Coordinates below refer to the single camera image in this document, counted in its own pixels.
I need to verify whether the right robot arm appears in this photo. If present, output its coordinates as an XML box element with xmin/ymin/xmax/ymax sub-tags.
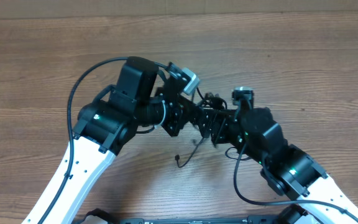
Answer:
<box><xmin>193</xmin><ymin>106</ymin><xmax>358</xmax><ymax>223</ymax></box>

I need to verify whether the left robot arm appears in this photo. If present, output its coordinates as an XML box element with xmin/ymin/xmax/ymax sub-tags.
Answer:
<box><xmin>24</xmin><ymin>57</ymin><xmax>200</xmax><ymax>223</ymax></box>

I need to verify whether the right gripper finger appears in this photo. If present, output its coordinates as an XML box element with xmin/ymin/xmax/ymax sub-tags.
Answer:
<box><xmin>196</xmin><ymin>119</ymin><xmax>216</xmax><ymax>138</ymax></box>
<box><xmin>197</xmin><ymin>107</ymin><xmax>229</xmax><ymax>124</ymax></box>

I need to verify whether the black USB cable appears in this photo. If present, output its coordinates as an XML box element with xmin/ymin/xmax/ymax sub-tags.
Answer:
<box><xmin>174</xmin><ymin>86</ymin><xmax>229</xmax><ymax>169</ymax></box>

